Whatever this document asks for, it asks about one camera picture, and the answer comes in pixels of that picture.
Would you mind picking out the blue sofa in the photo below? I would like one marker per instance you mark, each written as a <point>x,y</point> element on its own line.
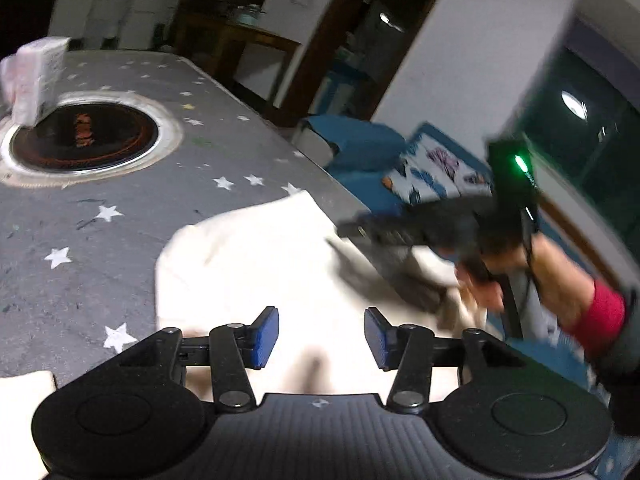
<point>360,142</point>

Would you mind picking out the brown door frame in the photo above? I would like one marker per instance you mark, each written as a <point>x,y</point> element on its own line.
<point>350,35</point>

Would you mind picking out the leaf-print cushion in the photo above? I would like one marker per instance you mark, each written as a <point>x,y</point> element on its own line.
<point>435,167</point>

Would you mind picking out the grey star-print tablecloth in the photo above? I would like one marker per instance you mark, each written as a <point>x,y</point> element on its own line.
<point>150,220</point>

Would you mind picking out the cream white garment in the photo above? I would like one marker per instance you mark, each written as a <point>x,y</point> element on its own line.
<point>260,260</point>

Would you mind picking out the white tissue pack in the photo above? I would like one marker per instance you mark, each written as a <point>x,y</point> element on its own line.
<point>35,77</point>

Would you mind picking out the round built-in table stove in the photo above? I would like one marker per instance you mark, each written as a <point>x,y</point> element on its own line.
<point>82,132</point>

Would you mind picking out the dark window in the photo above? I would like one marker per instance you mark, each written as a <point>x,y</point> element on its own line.
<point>585,125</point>

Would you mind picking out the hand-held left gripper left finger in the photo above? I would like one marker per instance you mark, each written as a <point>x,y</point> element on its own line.
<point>264,336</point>

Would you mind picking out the person's right forearm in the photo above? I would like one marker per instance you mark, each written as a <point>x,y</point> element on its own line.
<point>575,290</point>

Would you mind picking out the person's right hand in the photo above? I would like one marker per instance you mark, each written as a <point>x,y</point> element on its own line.
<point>482,287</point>

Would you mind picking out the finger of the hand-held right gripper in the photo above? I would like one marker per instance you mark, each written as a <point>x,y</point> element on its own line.
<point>380,225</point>
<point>400,280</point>

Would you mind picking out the wooden side table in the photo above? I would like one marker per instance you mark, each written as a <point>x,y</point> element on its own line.
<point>240,40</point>

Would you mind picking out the cream white cloth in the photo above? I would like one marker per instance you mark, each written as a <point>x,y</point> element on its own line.
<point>22,420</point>

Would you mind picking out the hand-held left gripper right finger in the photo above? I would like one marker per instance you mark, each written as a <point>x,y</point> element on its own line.
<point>378,338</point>

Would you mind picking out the white cabinet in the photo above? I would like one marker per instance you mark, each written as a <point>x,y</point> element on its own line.
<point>125,0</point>

